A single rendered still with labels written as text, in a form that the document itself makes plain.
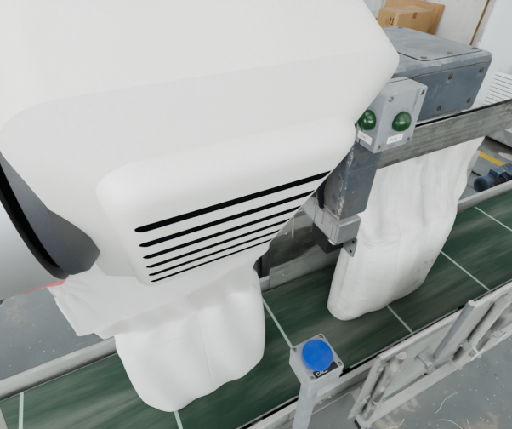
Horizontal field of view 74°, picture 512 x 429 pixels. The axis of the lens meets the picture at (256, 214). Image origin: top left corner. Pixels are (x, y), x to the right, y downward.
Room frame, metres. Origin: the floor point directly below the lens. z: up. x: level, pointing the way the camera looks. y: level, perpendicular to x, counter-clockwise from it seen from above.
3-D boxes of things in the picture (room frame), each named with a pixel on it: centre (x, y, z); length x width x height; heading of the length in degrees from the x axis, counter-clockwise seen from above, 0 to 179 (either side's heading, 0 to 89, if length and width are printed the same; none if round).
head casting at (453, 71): (0.66, -0.23, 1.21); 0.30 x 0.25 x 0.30; 116
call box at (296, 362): (0.34, -0.12, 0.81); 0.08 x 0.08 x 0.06; 26
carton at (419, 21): (4.83, -1.85, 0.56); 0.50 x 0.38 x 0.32; 108
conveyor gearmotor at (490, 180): (1.67, -1.45, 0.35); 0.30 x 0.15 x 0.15; 116
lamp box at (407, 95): (0.48, -0.20, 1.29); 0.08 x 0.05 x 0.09; 116
